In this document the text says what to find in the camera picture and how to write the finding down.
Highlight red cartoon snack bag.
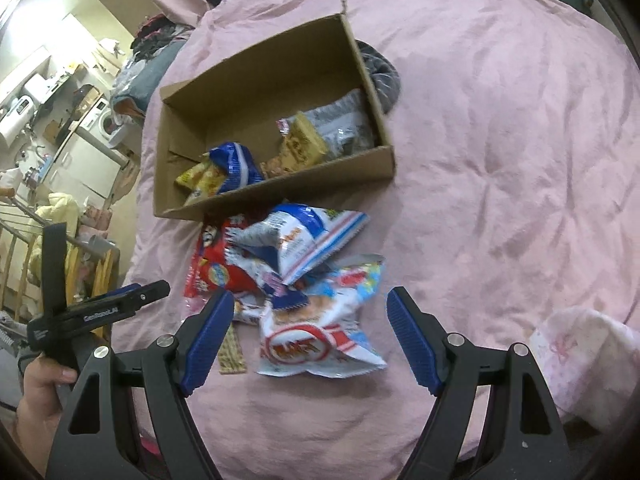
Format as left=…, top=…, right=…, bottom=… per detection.
left=183, top=214, right=258, bottom=298

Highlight brown chocolate bar packet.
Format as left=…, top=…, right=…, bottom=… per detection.
left=233, top=292, right=266, bottom=326

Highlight blue white snack bag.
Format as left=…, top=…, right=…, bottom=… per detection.
left=208, top=142, right=264, bottom=195

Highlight white blue chip bag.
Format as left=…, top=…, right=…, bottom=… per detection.
left=224, top=204, right=369, bottom=285

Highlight white red logo bag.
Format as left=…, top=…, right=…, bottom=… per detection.
left=257, top=254, right=386, bottom=379

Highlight pink snack packet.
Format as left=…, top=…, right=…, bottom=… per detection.
left=181, top=295, right=210, bottom=321

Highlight white cake snack packet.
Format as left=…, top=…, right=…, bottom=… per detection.
left=224, top=247, right=309, bottom=310

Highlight person's left hand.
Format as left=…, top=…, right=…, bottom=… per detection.
left=13, top=356, right=77, bottom=476

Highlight yellow garment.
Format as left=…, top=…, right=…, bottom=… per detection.
left=27, top=192, right=82, bottom=281

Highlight pink patterned cloth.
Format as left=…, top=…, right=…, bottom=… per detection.
left=529, top=307, right=639, bottom=432

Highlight white kitchen cabinet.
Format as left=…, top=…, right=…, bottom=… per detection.
left=43, top=127, right=128, bottom=208

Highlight yellow snack bag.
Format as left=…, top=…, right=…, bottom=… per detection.
left=174, top=159, right=227, bottom=206

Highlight white storage bin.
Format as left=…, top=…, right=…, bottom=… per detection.
left=107, top=122, right=142, bottom=153

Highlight white washing machine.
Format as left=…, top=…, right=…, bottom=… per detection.
left=77, top=96, right=120, bottom=148

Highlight white kitchen appliance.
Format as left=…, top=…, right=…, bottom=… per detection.
left=0, top=96, right=36, bottom=148

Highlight brown cardboard box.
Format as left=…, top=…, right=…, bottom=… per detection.
left=153, top=13, right=396, bottom=221

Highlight yellow brown snack packet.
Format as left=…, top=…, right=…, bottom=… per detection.
left=259, top=112, right=329, bottom=179

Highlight pink bed duvet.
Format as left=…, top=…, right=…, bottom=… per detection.
left=113, top=0, right=639, bottom=479

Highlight pile of clothes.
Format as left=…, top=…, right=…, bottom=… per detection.
left=130, top=14, right=193, bottom=62

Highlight silver grey snack bag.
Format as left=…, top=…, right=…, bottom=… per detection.
left=303, top=89, right=375, bottom=162

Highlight grey striped garment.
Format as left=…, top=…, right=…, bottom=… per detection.
left=356, top=40, right=401, bottom=114

